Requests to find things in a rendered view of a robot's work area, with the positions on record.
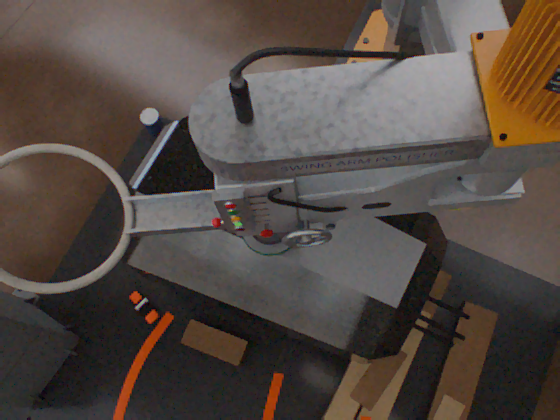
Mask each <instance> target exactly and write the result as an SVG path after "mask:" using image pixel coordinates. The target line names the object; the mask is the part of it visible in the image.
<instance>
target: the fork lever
mask: <svg viewBox="0 0 560 420"><path fill-rule="evenodd" d="M213 191H216V189H215V190H205V191H194V192H184V193H173V194H163V195H142V196H132V197H124V201H125V202H129V203H133V205H134V212H135V224H134V229H131V230H124V233H125V234H130V235H132V237H140V236H151V235H161V234H172V233H182V232H192V231H214V230H224V229H226V226H225V224H222V225H221V226H220V227H218V228H216V227H214V226H213V225H212V220H213V219H214V218H215V217H218V218H220V219H221V217H220V215H219V213H218V210H217V208H216V206H215V204H214V203H213V201H212V192H213ZM221 220H222V219H221ZM333 229H335V225H334V224H327V225H326V226H325V230H333Z"/></svg>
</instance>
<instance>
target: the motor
mask: <svg viewBox="0 0 560 420"><path fill-rule="evenodd" d="M470 40H471V44H472V48H473V53H474V56H475V57H474V61H475V64H476V69H477V73H478V77H479V81H480V85H481V89H482V93H483V101H484V105H485V109H486V113H487V117H488V121H489V125H490V130H491V138H492V141H493V146H494V148H504V147H514V146H523V145H532V144H541V143H551V142H560V0H526V3H525V5H524V7H523V9H522V11H521V12H520V13H519V15H518V17H517V19H516V22H515V24H514V26H513V27H512V28H509V29H500V30H492V31H483V32H474V33H471V34H470Z"/></svg>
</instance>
